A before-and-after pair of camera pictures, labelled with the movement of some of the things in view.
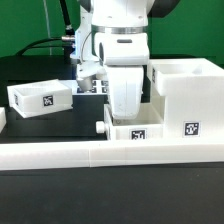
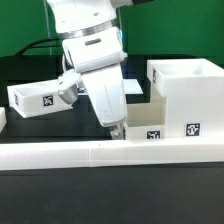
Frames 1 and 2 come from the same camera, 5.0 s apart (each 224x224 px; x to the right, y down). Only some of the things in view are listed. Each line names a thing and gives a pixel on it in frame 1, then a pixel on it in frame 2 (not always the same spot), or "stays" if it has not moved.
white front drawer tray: x=150 y=125 stays
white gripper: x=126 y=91 → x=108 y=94
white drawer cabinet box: x=193 y=91 stays
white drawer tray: x=39 y=98 stays
